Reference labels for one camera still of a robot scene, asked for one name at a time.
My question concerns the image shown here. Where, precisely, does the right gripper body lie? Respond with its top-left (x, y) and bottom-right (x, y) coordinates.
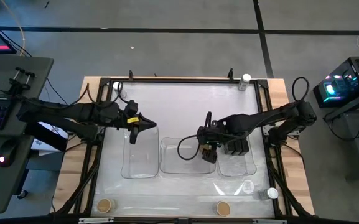
top-left (197, 123), bottom-right (223, 149)

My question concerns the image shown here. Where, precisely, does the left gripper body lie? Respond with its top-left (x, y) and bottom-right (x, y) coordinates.
top-left (121, 113), bottom-right (141, 145)

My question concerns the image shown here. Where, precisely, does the brown paper cup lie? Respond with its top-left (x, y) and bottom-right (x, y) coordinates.
top-left (96, 198), bottom-right (117, 215)
top-left (215, 200), bottom-right (231, 218)

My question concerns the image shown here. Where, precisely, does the clear plastic bin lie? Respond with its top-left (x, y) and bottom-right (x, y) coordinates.
top-left (215, 124), bottom-right (258, 177)
top-left (159, 136), bottom-right (217, 175)
top-left (120, 126), bottom-right (161, 180)

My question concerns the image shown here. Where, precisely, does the black computer mouse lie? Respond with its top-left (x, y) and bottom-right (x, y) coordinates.
top-left (0, 139), bottom-right (18, 168)

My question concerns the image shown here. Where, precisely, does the black computer tower with lights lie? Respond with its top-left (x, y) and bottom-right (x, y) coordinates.
top-left (312, 55), bottom-right (359, 109)

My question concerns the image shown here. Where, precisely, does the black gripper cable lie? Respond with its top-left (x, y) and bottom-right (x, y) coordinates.
top-left (177, 111), bottom-right (214, 162)

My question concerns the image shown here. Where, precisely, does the silver metal bracket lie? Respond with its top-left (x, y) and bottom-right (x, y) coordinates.
top-left (78, 217), bottom-right (115, 224)
top-left (252, 218), bottom-right (288, 224)

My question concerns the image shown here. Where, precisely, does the black shoulder cable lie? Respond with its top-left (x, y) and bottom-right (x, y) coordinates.
top-left (291, 76), bottom-right (310, 105)

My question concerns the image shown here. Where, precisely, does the black desk clamp mount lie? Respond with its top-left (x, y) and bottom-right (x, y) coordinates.
top-left (0, 66), bottom-right (37, 98)

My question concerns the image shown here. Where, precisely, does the yellow floor cable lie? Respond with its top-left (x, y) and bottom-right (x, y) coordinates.
top-left (0, 0), bottom-right (27, 57)

